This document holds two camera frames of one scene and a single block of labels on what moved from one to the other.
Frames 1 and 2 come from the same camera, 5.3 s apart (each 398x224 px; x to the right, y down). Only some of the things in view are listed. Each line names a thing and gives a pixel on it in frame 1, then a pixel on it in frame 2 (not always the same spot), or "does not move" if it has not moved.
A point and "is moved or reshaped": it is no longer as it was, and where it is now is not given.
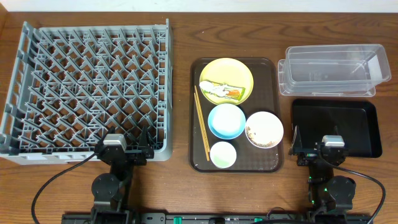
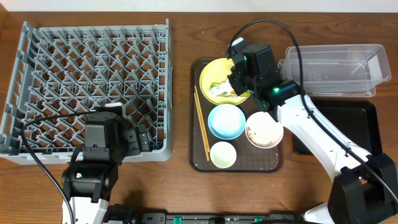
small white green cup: (223, 155) does not move
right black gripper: (311, 152) to (237, 78)
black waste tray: (357, 121) does not move
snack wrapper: (222, 90) is moved or reshaped
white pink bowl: (264, 129) does not move
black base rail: (217, 218) does not move
